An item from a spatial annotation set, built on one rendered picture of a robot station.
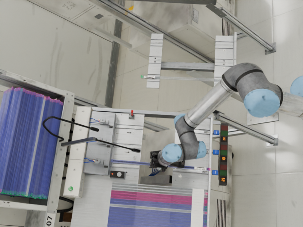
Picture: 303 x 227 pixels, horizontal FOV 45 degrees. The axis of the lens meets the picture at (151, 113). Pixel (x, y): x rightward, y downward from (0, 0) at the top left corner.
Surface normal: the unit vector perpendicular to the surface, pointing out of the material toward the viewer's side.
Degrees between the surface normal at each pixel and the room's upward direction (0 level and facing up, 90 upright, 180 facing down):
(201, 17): 90
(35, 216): 0
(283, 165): 0
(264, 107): 82
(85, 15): 90
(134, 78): 0
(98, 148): 43
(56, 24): 90
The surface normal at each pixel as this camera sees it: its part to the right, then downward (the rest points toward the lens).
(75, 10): -0.08, 0.95
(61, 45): 0.69, -0.17
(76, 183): -0.06, -0.31
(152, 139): -0.72, -0.27
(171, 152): 0.19, -0.29
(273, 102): 0.12, 0.75
